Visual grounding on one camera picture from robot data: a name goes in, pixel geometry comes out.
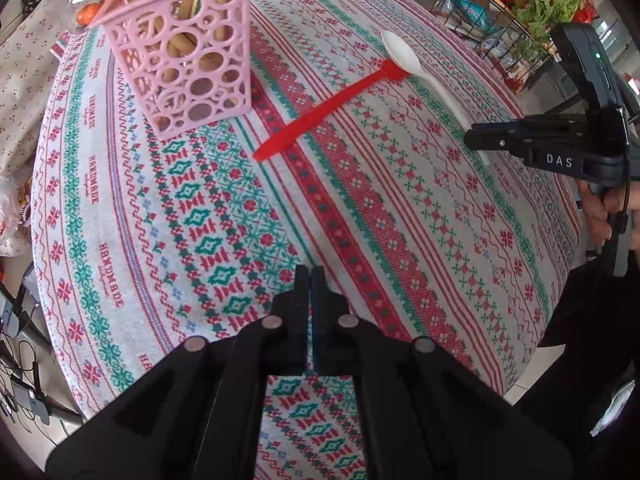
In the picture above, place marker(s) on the black wire rack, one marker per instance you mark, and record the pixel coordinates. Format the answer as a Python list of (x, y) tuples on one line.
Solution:
[(492, 29)]

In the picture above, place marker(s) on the person right hand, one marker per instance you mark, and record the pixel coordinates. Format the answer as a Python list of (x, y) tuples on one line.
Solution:
[(596, 210)]

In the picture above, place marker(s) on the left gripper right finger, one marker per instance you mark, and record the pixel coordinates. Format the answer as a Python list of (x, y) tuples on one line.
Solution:
[(422, 414)]

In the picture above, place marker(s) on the white plastic spoon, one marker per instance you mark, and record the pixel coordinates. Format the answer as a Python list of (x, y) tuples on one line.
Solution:
[(405, 58)]

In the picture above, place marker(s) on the leafy green vegetables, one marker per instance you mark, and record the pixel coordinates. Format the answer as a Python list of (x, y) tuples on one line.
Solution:
[(538, 17)]

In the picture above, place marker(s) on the pink perforated utensil holder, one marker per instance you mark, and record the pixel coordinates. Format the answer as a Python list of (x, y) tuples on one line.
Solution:
[(183, 92)]

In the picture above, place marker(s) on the floral side table cloth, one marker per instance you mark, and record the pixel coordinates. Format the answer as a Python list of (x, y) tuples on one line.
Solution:
[(28, 68)]

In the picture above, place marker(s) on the patterned tablecloth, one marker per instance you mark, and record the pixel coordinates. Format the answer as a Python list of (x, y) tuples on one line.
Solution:
[(141, 243)]

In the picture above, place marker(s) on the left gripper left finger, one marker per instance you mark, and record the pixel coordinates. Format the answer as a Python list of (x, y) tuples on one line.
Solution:
[(197, 413)]

